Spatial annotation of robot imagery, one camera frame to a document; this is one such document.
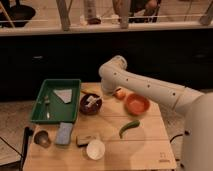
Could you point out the white dish brush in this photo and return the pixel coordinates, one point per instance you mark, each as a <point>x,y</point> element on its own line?
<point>90,101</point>

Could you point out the purple bowl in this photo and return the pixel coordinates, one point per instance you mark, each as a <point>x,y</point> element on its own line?
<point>94,109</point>

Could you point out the metal spoon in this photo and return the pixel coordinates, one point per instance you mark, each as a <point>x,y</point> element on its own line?
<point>47,103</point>

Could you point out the orange fruit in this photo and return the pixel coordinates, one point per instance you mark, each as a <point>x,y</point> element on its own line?
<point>120,94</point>

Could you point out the orange bowl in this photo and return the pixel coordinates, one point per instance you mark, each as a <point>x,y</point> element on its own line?
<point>136,104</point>

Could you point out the green chili pepper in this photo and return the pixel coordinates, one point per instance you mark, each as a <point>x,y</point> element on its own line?
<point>133,124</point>

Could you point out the blue sponge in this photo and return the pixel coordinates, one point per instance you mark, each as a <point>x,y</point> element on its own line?
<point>63,135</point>

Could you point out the yellow banana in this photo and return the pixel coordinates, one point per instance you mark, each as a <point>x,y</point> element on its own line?
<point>87,92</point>

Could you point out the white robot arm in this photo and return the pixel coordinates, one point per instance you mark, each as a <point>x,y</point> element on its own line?
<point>196,106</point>

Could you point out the grey triangular cloth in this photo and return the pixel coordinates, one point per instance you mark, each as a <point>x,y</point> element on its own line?
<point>64,94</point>

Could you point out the green tray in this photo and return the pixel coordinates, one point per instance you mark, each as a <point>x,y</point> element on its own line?
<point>59,111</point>

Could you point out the black clamp stand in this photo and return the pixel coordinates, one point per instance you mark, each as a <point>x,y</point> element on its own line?
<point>18,165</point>

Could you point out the metal cup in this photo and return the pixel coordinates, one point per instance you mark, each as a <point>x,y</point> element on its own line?
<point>42,138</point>

